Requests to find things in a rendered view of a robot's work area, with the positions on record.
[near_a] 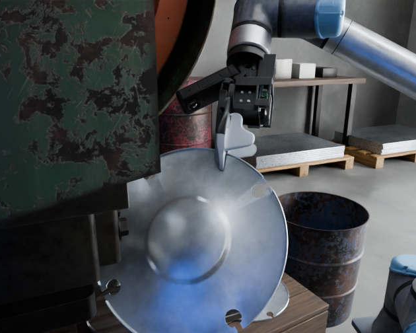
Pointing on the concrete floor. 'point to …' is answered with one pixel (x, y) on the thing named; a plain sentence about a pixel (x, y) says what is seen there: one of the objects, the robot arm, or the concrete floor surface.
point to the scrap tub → (325, 247)
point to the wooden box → (292, 313)
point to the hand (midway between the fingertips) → (218, 163)
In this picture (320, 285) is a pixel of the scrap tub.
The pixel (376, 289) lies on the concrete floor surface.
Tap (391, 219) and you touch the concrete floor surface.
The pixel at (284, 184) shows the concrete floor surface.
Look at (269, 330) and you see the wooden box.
